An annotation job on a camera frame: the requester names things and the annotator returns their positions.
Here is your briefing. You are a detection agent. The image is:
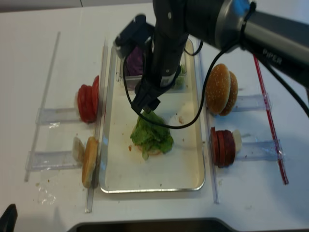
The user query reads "tomato slices stack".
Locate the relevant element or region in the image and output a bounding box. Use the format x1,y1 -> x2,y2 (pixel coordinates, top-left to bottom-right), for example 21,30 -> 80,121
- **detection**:
77,75 -> 99,123

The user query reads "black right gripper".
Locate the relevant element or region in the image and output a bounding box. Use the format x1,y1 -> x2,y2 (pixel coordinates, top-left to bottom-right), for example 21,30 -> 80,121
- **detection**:
131,19 -> 188,113

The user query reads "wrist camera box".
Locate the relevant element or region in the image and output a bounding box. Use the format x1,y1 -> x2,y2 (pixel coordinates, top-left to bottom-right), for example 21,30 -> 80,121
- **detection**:
114,14 -> 155,59

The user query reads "green lettuce in container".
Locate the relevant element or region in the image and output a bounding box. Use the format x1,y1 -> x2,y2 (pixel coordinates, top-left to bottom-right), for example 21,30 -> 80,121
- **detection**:
173,64 -> 186,89

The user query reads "clear rail left of tray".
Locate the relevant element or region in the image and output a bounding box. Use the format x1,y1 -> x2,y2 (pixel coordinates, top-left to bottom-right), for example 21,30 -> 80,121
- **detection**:
85,38 -> 108,213

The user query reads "meat patty slices stack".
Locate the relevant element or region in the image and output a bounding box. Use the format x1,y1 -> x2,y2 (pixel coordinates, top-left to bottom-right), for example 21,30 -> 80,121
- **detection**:
211,127 -> 236,168

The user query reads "clear plastic container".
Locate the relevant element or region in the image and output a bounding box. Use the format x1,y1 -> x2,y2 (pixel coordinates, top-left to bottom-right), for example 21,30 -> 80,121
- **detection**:
125,47 -> 187,91

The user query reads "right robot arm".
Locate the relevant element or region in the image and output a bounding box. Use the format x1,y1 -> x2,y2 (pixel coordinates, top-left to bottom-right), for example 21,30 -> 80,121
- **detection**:
132,0 -> 309,113

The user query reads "clear holder upper right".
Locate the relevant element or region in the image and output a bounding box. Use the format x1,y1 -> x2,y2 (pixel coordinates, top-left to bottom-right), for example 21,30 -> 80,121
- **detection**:
232,93 -> 272,112

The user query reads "front sesame bun top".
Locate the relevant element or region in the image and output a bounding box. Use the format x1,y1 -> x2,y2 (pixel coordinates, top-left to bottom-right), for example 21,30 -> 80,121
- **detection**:
205,63 -> 231,115

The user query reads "clear holder lower left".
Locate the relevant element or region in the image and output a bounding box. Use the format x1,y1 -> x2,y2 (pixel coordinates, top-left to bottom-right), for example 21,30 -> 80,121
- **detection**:
25,151 -> 82,172

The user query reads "clear rail right of tray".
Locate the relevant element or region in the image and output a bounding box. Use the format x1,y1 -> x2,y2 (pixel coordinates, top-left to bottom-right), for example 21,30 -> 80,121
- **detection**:
197,50 -> 220,204

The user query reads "green lettuce leaf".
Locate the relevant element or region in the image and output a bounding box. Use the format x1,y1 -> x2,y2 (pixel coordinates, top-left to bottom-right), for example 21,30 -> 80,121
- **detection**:
130,117 -> 174,160

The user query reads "clear holder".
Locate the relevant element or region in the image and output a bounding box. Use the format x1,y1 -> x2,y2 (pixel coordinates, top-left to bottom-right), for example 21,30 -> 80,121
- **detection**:
232,93 -> 272,112
235,140 -> 285,161
25,151 -> 82,172
36,108 -> 81,125

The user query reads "clear rod far left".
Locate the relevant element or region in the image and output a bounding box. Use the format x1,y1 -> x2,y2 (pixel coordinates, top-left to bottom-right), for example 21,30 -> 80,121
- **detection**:
24,31 -> 61,182

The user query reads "leaning bun slice left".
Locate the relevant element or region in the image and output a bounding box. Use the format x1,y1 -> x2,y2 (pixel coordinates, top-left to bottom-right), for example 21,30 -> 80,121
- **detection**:
82,137 -> 98,189

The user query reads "clear holder lower right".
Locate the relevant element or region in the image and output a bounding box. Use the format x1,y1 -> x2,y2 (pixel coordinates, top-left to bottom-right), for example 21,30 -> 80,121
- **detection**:
235,140 -> 285,161

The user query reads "red plastic rod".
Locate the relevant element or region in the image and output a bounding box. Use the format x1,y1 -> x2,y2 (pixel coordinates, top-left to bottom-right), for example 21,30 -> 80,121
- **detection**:
253,55 -> 289,185

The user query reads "purple cabbage leaf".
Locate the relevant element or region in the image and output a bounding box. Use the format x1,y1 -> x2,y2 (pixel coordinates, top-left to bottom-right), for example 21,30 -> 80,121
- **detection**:
125,46 -> 143,90

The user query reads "black object bottom left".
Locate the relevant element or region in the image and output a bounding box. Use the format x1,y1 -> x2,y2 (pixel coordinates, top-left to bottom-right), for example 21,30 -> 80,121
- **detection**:
0,204 -> 18,232

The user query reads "sesame bun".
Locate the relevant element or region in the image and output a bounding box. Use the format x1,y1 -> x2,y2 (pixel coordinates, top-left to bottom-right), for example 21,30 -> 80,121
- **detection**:
205,63 -> 231,115
220,71 -> 238,116

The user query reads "rear sesame bun top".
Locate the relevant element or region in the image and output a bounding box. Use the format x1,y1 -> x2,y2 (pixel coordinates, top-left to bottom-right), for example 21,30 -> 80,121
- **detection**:
220,71 -> 238,116

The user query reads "clear rail of tray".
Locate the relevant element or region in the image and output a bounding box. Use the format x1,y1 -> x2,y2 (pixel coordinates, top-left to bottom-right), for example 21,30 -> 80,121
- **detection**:
197,50 -> 220,204
85,38 -> 108,213

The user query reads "clear holder upper left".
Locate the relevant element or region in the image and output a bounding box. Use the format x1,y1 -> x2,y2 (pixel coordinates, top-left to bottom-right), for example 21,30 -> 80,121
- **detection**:
36,108 -> 81,125

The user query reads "bottom bun slice on tray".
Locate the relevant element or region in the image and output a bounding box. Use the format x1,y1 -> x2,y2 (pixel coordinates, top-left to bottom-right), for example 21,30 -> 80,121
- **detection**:
135,145 -> 164,156

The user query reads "metal baking tray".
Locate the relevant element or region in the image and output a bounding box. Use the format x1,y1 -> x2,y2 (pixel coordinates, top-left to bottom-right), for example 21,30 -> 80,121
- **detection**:
98,40 -> 205,193

